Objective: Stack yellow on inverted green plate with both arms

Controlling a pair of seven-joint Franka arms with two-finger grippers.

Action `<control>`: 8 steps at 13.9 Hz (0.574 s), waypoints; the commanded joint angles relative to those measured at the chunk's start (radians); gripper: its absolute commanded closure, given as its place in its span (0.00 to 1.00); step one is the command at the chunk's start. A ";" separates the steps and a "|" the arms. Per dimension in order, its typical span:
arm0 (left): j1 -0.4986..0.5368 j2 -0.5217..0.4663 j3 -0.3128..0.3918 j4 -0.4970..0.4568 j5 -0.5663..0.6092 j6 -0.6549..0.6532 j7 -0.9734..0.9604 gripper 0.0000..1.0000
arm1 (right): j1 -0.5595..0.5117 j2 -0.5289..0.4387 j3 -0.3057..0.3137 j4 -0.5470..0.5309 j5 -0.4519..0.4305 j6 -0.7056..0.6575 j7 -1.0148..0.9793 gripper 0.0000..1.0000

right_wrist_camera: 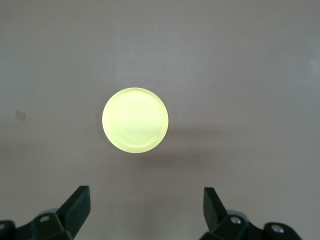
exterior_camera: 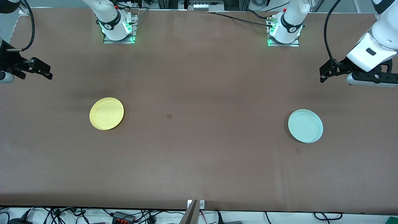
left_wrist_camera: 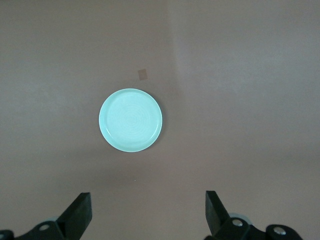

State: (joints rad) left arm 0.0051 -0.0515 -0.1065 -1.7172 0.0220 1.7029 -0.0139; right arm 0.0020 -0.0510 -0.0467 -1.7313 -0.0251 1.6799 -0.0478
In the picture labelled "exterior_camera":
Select light green round plate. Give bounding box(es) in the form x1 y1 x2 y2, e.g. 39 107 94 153
288 109 324 143

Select yellow round plate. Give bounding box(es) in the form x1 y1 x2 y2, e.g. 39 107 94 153
90 97 124 130

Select white multi socket strip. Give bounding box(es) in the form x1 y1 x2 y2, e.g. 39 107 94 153
193 3 224 10

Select black power strip red switches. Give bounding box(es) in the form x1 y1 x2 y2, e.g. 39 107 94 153
112 212 136 224

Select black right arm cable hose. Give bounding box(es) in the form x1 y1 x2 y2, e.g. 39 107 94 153
6 0 35 52

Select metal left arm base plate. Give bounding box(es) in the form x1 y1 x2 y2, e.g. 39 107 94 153
267 16 300 47

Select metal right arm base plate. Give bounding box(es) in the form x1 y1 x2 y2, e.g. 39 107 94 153
103 14 137 44

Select black cable on table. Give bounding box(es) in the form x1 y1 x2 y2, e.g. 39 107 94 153
205 10 275 27

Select aluminium frame structure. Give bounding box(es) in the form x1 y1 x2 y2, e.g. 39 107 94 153
157 0 251 11

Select black looped floor cable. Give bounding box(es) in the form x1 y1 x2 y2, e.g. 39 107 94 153
313 212 343 221

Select grey metal camera bar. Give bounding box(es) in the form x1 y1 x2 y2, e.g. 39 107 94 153
180 200 198 224

